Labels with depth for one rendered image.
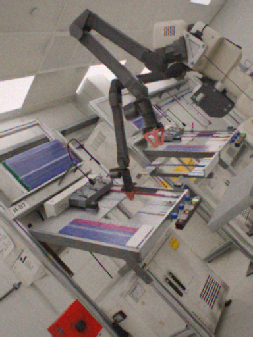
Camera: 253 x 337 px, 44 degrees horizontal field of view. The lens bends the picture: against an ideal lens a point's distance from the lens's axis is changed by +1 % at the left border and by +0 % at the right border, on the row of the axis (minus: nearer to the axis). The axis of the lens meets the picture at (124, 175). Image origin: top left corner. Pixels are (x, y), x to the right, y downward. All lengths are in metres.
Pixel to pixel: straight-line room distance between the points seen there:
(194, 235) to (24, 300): 1.73
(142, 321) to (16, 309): 1.76
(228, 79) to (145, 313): 1.21
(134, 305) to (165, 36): 1.30
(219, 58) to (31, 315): 2.72
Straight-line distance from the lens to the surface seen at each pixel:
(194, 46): 1.34
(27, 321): 3.30
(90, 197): 2.01
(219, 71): 1.48
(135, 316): 1.77
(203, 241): 3.14
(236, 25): 9.31
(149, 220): 1.73
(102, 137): 3.14
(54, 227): 1.87
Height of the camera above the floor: 0.86
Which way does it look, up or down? 6 degrees up
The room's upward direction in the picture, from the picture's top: 45 degrees counter-clockwise
